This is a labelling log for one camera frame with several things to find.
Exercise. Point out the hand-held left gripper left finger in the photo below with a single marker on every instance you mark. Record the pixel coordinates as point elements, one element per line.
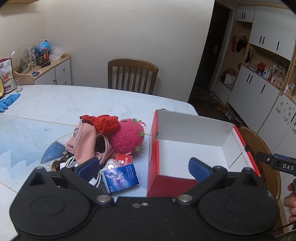
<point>86,166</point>

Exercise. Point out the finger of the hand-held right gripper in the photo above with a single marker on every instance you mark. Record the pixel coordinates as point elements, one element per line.
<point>264,158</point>

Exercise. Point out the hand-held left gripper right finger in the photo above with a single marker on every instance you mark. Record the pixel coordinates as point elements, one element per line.
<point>198,168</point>

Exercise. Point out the white tooth plush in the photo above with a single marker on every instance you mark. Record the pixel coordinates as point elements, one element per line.
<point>111,165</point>

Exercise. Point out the pink fleece cloth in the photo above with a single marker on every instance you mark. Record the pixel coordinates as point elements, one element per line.
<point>83,141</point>

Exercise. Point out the blue tissue pack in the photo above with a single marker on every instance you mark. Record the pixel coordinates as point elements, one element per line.
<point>120,177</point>

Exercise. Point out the red knit cloth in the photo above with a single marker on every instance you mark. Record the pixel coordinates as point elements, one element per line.
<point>106,125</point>

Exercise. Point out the pink dragon fruit plush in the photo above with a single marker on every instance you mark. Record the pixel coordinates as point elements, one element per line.
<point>126,139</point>

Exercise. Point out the red cardboard shoe box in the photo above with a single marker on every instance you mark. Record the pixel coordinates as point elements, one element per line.
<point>153,150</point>

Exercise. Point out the person's right hand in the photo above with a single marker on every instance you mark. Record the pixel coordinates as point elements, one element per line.
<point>291,204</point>

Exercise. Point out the wooden chair with black seat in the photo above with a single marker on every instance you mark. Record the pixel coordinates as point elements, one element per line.
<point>256,141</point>

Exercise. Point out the black dotted item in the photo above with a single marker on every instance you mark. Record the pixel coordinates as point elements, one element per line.
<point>103,188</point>

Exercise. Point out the red small packet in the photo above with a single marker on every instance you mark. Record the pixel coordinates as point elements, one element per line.
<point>123,160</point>

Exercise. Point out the white cabinet with stickers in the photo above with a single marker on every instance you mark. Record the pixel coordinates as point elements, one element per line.
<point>279,120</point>

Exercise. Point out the white shoes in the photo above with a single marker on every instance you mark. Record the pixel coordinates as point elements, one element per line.
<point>229,114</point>

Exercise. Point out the white two-door floor cabinet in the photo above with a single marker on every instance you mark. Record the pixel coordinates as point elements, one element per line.
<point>252,97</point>

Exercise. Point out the yellow slippers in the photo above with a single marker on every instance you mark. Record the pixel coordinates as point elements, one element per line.
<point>221,108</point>

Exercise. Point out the small low white cabinet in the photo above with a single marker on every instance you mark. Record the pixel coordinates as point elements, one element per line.
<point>222,91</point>

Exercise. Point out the white and red bag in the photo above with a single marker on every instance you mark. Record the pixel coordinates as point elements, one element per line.
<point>227,76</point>

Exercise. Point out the red shelf ornament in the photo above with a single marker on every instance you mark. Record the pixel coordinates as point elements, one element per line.
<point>261,66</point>

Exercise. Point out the wooden sideboard with white drawers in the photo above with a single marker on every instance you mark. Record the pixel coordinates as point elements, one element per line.
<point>62,69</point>

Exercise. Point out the blue rubber gloves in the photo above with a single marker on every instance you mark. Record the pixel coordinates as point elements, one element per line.
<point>10,99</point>

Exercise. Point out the clear drinking glass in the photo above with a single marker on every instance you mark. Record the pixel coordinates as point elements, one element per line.
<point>18,85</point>

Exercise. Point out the wooden slat-back chair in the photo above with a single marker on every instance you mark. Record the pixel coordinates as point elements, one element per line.
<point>133,63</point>

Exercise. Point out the dark jar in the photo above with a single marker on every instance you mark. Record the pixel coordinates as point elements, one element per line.
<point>40,60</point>

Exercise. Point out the clear plastic bag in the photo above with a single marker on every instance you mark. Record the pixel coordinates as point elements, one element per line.
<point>56,54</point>

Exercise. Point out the black cap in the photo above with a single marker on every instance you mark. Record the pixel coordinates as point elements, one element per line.
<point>241,42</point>

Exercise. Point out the glass fish bowl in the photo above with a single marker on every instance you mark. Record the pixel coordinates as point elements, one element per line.
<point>23,62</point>

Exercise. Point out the red snack bag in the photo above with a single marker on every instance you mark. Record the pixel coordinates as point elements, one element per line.
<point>7,74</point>

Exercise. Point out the blue globe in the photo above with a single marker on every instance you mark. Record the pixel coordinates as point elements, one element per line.
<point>44,47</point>

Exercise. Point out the white upper cabinet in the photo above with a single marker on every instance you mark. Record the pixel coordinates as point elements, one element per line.
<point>272,30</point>

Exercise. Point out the dark door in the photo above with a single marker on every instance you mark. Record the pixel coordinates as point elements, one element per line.
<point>219,27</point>

